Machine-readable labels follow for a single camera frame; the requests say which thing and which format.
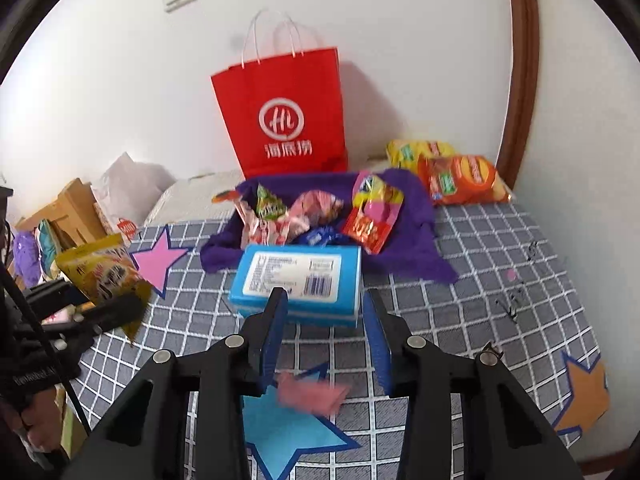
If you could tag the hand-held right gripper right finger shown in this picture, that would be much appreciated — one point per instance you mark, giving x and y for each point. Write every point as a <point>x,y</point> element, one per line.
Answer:
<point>377,345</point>

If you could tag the purple cloth bag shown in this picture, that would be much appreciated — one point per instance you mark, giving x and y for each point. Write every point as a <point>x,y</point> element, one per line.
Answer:
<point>415,220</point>

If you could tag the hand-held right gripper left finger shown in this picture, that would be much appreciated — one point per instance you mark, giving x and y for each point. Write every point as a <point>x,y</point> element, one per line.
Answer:
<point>272,345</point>

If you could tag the yellow chip bag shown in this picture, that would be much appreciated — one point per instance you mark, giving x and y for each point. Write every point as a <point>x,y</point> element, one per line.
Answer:
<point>405,152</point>

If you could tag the teal printed packet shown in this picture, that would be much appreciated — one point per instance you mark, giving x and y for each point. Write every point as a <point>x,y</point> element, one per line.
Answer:
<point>47,245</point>

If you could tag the long pink stick packet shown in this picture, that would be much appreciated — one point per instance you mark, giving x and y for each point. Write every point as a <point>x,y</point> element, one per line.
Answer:
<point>246,212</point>

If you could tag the blue paper star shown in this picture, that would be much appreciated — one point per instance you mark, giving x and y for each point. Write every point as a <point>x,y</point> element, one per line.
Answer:
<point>290,435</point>

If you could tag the purple plastic bag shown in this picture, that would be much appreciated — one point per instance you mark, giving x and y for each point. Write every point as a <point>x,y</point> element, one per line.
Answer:
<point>25,257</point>

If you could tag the orange chip bag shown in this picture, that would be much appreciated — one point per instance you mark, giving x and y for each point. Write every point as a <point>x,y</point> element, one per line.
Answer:
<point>465,177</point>

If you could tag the orange paper star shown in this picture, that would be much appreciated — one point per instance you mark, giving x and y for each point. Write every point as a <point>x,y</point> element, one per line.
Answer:
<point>582,395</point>

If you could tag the blue cardboard box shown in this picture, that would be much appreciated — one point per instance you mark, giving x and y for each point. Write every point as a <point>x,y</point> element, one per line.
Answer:
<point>300,270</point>

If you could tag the brown wooden door frame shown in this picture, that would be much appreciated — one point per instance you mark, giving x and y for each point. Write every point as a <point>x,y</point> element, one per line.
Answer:
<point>522,60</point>

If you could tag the white plastic bag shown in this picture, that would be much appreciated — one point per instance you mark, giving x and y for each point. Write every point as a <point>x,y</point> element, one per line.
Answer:
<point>130,185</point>

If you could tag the blue cookie packet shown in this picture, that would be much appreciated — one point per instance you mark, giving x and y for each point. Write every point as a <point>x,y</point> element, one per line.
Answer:
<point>317,236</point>

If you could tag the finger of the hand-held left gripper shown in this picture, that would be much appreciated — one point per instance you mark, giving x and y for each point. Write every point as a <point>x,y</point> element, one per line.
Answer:
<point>110,312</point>
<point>55,294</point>

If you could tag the red paper bag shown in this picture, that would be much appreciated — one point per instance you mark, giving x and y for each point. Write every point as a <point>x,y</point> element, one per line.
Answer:
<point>285,100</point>

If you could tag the grey checked tablecloth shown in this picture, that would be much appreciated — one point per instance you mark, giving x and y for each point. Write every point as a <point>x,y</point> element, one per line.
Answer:
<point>475,310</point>

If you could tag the person's left hand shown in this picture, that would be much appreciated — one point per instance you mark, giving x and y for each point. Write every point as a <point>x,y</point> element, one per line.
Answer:
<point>35,425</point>

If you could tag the green snack packet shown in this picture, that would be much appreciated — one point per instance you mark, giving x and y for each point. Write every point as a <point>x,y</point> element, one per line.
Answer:
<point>270,205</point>

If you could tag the pink and yellow snack packet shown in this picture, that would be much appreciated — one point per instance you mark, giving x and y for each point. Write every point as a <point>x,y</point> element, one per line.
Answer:
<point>375,195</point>

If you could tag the red candy packet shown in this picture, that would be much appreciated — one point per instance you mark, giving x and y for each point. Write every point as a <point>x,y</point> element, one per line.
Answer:
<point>365,230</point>

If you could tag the white fruit print cloth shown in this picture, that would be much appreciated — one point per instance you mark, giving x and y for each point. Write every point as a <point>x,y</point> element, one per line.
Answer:
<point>190,195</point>

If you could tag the brown cardboard box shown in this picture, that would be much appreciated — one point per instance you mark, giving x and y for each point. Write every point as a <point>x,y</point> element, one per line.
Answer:
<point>70,210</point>

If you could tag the pink paper star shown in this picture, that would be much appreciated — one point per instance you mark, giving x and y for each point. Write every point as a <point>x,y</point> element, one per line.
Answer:
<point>157,260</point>

